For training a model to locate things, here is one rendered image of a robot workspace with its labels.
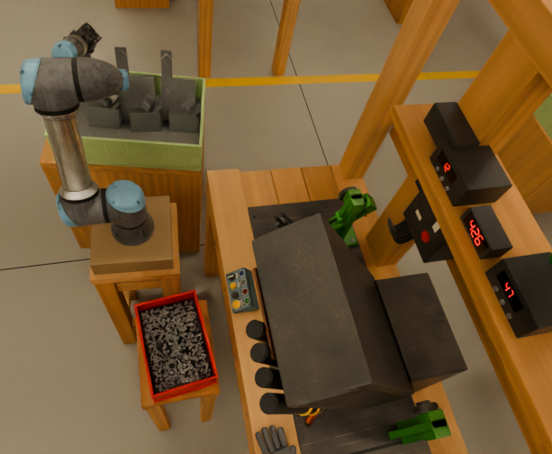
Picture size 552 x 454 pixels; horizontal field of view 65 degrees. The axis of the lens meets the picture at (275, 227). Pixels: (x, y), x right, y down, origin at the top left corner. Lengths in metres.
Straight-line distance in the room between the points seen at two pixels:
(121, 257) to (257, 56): 2.61
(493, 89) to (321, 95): 2.57
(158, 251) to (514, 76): 1.21
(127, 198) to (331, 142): 2.13
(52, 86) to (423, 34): 1.07
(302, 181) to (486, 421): 1.71
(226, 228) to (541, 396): 1.15
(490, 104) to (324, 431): 1.07
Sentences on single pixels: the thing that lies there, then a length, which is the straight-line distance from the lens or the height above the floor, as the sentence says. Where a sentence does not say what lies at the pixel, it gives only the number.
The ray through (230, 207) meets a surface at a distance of 1.76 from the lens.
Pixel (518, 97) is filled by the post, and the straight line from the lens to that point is 1.16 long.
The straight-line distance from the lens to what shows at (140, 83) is 2.05.
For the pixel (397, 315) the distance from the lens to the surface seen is 1.33.
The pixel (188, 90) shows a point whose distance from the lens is 2.04.
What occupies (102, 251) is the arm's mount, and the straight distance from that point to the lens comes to 1.65.
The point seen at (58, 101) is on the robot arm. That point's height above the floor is 1.48.
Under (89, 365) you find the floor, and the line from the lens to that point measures 2.50.
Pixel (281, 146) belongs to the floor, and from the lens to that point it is 3.21.
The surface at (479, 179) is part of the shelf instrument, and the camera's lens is 1.17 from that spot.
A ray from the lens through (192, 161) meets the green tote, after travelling 1.95.
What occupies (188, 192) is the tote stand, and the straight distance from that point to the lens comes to 2.13.
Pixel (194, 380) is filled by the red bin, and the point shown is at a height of 0.87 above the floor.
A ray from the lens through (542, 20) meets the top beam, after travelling 1.13.
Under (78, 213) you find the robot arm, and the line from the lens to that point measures 1.51.
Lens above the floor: 2.38
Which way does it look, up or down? 58 degrees down
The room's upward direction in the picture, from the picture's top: 17 degrees clockwise
